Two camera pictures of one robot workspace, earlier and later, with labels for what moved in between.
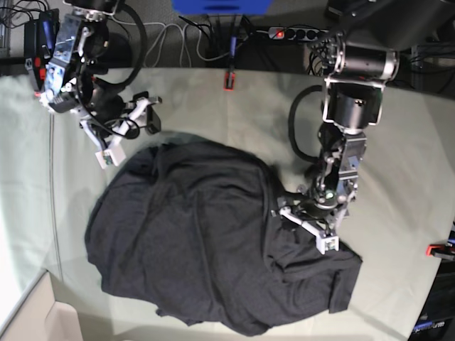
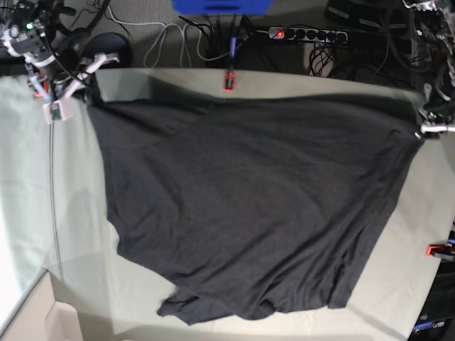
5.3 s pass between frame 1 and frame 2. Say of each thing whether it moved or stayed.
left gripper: moved
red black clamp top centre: stayed
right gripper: moved
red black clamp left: stayed
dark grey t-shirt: moved
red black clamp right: stayed
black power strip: stayed
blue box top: stayed
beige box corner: stayed
